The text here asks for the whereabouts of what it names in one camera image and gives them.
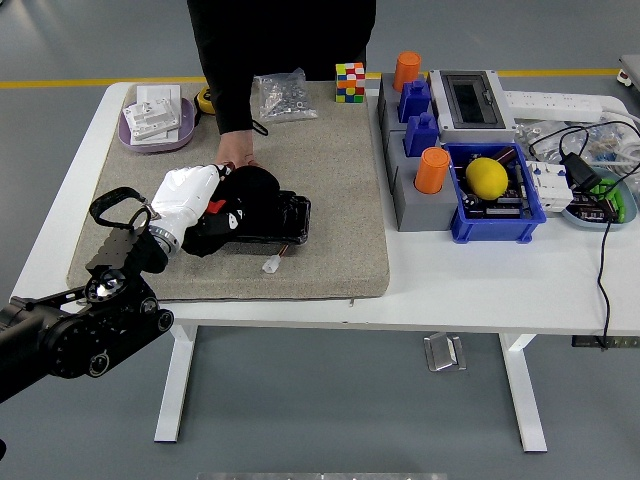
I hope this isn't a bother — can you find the person's right hand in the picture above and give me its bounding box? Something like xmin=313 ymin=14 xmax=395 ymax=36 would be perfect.
xmin=214 ymin=129 xmax=262 ymax=169

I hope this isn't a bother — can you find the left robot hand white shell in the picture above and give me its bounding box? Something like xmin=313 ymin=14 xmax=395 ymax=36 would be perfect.
xmin=149 ymin=163 xmax=234 ymax=236

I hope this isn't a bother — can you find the black rag with red patch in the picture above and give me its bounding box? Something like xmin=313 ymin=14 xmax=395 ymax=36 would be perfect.
xmin=180 ymin=165 xmax=282 ymax=259

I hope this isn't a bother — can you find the purple oval tray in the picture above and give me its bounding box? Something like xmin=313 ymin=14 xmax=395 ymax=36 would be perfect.
xmin=117 ymin=97 xmax=197 ymax=154

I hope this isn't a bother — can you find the yellow tape measure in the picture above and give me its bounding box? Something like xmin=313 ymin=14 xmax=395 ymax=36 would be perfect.
xmin=193 ymin=85 xmax=217 ymax=117

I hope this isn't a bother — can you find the clear bag of screws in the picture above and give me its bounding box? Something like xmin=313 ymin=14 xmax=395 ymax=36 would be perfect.
xmin=252 ymin=67 xmax=320 ymax=124

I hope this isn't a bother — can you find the white socket module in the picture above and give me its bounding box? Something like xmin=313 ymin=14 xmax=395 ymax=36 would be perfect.
xmin=122 ymin=98 xmax=183 ymax=148

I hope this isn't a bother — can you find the grey-brown mat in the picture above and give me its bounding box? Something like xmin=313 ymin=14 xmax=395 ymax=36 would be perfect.
xmin=66 ymin=79 xmax=391 ymax=304

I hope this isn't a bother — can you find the person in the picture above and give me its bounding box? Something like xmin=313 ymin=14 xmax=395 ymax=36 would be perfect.
xmin=186 ymin=0 xmax=377 ymax=136

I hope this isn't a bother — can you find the colourful puzzle cube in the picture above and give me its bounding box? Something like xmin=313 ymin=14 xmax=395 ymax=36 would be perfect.
xmin=334 ymin=61 xmax=367 ymax=105

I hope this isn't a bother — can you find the blue block peg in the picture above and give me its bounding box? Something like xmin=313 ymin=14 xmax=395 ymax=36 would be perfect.
xmin=397 ymin=78 xmax=433 ymax=125
xmin=404 ymin=112 xmax=442 ymax=159

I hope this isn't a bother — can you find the orange cylinder peg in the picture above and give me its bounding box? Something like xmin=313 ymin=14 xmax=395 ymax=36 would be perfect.
xmin=414 ymin=146 xmax=452 ymax=195
xmin=392 ymin=50 xmax=422 ymax=93

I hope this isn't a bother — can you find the white table leg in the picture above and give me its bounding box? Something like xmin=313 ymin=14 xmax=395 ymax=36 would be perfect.
xmin=153 ymin=324 xmax=199 ymax=444
xmin=498 ymin=333 xmax=548 ymax=454

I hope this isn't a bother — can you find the grey distribution box clear lid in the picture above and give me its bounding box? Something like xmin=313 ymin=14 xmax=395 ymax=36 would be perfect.
xmin=428 ymin=68 xmax=518 ymax=145

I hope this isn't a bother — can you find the yellow lemon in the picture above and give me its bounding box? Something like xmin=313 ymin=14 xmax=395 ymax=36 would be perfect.
xmin=465 ymin=156 xmax=510 ymax=201

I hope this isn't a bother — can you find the dark circuit board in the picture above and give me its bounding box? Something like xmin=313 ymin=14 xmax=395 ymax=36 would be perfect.
xmin=463 ymin=192 xmax=532 ymax=219

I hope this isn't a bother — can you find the blue plastic bin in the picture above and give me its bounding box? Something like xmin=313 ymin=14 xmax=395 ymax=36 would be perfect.
xmin=443 ymin=141 xmax=548 ymax=245

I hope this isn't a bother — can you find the silver metal floor plate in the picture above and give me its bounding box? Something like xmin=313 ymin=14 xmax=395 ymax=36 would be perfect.
xmin=423 ymin=331 xmax=468 ymax=373

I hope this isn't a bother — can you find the white circuit breaker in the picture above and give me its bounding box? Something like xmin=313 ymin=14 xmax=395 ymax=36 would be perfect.
xmin=525 ymin=159 xmax=575 ymax=214

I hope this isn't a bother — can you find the white power strip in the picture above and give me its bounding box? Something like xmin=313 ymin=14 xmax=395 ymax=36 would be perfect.
xmin=502 ymin=89 xmax=604 ymax=124

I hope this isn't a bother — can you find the black power adapter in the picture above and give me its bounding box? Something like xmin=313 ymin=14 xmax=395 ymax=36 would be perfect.
xmin=559 ymin=152 xmax=603 ymax=191

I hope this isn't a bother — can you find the clear bag of small parts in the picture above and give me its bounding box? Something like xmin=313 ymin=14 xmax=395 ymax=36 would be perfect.
xmin=515 ymin=119 xmax=640 ymax=167

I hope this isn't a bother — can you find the green plastic part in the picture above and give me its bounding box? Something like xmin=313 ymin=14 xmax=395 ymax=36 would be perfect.
xmin=588 ymin=178 xmax=629 ymax=224

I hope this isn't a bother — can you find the light blue dish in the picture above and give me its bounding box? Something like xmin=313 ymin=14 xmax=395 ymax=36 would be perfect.
xmin=560 ymin=167 xmax=639 ymax=232

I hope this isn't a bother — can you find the white cart corner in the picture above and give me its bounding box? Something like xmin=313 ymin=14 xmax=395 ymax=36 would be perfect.
xmin=616 ymin=53 xmax=640 ymax=92

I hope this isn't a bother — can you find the black table control box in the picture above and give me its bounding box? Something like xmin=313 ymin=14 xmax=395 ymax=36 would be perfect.
xmin=571 ymin=334 xmax=640 ymax=349

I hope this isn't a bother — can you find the white flat switch plate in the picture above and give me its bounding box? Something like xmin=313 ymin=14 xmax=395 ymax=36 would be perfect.
xmin=135 ymin=84 xmax=183 ymax=113

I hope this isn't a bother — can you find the white connector plug with wires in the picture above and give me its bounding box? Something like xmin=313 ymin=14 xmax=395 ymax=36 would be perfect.
xmin=261 ymin=243 xmax=292 ymax=274

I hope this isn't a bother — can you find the black power cable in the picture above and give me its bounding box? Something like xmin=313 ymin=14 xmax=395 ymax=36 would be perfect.
xmin=528 ymin=122 xmax=618 ymax=351

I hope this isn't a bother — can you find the white thick cable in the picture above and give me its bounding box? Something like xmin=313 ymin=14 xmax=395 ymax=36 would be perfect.
xmin=600 ymin=107 xmax=640 ymax=175

